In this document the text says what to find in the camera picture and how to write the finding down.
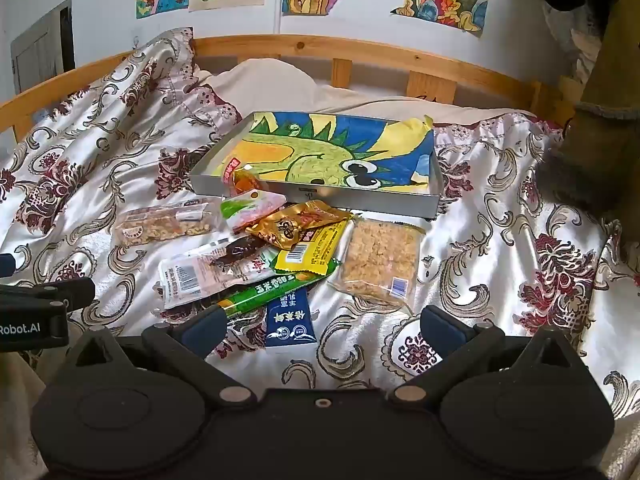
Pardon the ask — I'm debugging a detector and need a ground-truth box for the clear rice crisp packet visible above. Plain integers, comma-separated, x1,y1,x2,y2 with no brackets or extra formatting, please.
327,216,427,312

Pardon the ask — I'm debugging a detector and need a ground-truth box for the cream pillow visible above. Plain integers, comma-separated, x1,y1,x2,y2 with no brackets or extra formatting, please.
196,57,543,133

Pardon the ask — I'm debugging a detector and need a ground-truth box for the colourful painted tray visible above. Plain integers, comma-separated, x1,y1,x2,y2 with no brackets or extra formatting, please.
189,111,446,219

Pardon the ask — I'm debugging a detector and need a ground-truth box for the yellow snack packet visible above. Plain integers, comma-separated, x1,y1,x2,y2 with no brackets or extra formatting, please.
275,219,352,277

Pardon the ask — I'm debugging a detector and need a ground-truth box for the gold brown snack packet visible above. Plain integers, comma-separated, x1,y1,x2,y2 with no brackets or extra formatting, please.
245,200,353,252

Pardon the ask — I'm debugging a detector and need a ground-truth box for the clear nut bar packet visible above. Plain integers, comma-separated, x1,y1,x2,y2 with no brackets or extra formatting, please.
114,199,223,247

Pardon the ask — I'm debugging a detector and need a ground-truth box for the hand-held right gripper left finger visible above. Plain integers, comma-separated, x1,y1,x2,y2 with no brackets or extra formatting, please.
65,304,254,407

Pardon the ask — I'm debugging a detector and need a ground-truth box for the wooden bed frame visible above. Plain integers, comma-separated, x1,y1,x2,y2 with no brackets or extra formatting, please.
0,34,578,147

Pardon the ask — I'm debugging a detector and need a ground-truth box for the printed satin blanket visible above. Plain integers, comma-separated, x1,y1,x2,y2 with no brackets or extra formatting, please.
0,27,640,480

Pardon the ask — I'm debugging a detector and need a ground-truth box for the brown hanging cloth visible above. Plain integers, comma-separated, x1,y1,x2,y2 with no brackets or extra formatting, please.
536,0,640,213

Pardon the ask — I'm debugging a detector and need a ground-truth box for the white pink green packet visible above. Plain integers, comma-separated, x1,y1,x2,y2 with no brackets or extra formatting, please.
220,191,287,235

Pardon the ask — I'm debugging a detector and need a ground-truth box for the orange snack packet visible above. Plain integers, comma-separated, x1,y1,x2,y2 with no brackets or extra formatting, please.
229,157,272,197

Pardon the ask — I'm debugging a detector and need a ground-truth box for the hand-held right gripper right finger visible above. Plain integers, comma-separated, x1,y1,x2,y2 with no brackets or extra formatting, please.
387,304,582,407

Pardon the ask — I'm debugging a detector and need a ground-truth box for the clear packet with dark date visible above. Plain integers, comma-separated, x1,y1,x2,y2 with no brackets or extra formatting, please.
157,236,277,311

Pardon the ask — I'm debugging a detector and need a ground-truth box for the floral cloth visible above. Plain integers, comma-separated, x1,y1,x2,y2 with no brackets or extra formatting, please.
562,7,608,92

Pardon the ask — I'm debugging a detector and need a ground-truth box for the green stick packet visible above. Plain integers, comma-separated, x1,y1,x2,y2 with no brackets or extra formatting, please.
214,264,337,319

